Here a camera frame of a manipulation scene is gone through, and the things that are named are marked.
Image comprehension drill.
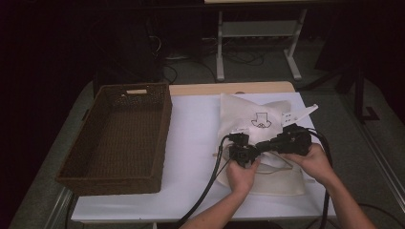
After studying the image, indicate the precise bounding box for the white metal desk frame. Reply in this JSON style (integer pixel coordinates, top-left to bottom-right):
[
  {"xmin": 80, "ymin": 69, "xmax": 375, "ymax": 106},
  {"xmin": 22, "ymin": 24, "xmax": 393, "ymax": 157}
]
[{"xmin": 215, "ymin": 9, "xmax": 309, "ymax": 82}]

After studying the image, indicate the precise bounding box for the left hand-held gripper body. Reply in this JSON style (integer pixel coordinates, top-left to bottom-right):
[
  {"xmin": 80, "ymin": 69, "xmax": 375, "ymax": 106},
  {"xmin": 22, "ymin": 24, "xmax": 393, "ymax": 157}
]
[{"xmin": 227, "ymin": 127, "xmax": 261, "ymax": 169}]

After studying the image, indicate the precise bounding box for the wooden table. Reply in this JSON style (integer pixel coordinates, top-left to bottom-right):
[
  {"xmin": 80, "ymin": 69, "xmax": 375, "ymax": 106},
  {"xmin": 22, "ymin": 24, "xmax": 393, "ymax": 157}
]
[{"xmin": 168, "ymin": 81, "xmax": 295, "ymax": 97}]

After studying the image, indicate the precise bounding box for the person's left hand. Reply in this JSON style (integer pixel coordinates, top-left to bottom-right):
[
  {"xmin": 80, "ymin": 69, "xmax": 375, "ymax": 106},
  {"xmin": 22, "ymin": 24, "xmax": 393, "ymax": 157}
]
[{"xmin": 225, "ymin": 157, "xmax": 262, "ymax": 198}]

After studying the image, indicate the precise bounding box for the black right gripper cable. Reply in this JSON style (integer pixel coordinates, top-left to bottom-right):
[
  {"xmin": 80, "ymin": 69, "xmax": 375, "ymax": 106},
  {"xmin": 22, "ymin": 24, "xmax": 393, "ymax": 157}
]
[{"xmin": 305, "ymin": 127, "xmax": 333, "ymax": 229}]

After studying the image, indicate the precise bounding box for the brown wicker basket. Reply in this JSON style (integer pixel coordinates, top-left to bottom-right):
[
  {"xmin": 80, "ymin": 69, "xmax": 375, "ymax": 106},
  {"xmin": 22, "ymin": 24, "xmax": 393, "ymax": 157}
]
[{"xmin": 55, "ymin": 81, "xmax": 174, "ymax": 197}]

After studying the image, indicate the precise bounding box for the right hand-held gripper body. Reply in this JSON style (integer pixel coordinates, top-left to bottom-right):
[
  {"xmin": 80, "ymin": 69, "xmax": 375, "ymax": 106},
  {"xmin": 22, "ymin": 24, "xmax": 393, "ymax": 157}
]
[{"xmin": 275, "ymin": 103, "xmax": 319, "ymax": 156}]

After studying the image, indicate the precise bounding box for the person's right hand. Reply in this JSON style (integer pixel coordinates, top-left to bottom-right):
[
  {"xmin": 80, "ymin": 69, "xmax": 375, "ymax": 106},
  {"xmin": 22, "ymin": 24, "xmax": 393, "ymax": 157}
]
[{"xmin": 281, "ymin": 142, "xmax": 337, "ymax": 188}]

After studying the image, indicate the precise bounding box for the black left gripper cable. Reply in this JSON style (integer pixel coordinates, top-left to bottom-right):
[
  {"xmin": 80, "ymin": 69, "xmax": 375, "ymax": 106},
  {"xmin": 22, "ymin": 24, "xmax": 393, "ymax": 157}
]
[{"xmin": 176, "ymin": 135, "xmax": 232, "ymax": 229}]

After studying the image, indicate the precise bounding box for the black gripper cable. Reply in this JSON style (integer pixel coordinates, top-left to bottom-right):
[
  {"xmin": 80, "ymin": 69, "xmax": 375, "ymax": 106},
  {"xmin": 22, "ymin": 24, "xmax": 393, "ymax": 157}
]
[
  {"xmin": 305, "ymin": 127, "xmax": 333, "ymax": 229},
  {"xmin": 176, "ymin": 135, "xmax": 232, "ymax": 229}
]

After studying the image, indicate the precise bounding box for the black metal stand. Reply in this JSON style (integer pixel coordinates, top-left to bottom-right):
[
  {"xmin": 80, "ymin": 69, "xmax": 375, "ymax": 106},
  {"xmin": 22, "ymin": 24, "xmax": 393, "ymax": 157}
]
[{"xmin": 352, "ymin": 63, "xmax": 381, "ymax": 125}]

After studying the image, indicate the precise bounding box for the white garment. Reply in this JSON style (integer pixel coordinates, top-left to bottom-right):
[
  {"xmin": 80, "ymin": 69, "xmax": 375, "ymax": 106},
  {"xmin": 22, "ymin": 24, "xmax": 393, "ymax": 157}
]
[{"xmin": 261, "ymin": 152, "xmax": 288, "ymax": 170}]

